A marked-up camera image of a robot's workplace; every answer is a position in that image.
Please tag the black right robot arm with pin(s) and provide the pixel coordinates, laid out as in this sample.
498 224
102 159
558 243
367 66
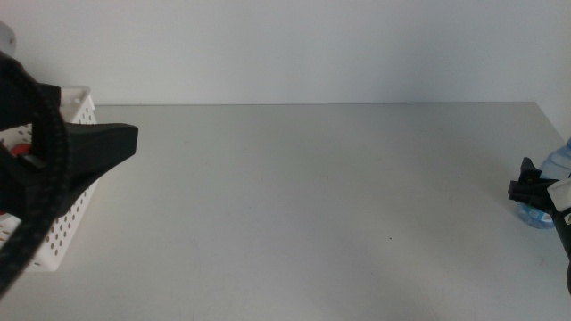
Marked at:
564 241

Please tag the clear blue-capped water bottle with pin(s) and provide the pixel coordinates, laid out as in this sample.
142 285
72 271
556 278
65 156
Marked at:
557 162

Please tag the red cola can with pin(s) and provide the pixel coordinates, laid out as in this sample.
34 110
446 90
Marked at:
20 149

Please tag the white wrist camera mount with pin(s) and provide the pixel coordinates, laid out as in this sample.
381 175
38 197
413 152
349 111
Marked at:
561 194
5 38

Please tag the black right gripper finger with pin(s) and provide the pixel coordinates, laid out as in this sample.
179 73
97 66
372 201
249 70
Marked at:
530 171

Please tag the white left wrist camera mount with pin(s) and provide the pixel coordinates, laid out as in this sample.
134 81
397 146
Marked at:
5 38

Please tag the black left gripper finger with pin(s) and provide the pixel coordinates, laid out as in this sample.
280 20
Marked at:
13 98
98 147

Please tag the white perforated plastic basket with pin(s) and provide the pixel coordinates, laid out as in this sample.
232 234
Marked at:
82 96

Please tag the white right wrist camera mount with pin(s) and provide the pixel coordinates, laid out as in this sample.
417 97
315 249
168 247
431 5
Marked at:
561 194

